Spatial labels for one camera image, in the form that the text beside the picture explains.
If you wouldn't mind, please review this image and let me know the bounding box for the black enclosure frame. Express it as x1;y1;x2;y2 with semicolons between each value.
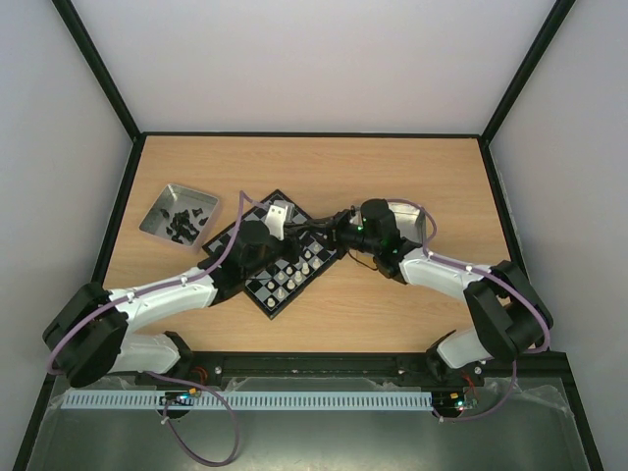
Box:
9;0;607;471

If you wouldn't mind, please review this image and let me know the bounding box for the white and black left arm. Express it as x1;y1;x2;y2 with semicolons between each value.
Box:
42;221;301;388

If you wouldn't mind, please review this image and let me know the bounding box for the black and white chessboard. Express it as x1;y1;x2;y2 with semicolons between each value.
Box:
199;189;338;319

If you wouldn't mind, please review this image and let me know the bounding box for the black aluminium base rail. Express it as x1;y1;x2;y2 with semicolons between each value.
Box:
163;343;571;392

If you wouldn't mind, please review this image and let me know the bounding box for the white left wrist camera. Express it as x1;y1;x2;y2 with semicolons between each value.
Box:
264;200;294;240

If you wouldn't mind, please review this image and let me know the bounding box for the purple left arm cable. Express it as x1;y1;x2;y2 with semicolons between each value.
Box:
46;189;269;465

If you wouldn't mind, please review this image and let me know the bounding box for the pile of black chess pieces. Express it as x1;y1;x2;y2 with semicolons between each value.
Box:
159;208;209;244

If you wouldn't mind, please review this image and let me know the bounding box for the gold-rimmed metal tin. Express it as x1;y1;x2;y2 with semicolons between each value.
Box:
388;199;427;244

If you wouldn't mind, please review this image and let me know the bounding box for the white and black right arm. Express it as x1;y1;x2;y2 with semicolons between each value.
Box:
304;198;553;385

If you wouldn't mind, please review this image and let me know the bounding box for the silver metal tin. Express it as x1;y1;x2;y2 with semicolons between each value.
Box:
138;183;221;251

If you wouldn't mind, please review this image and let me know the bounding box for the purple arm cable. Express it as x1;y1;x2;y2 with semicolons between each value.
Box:
46;189;269;465
387;197;550;426

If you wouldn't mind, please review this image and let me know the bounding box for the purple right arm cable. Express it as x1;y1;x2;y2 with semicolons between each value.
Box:
387;197;550;426

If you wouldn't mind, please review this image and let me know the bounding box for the light blue slotted cable duct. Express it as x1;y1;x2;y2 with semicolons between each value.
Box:
61;390;433;411

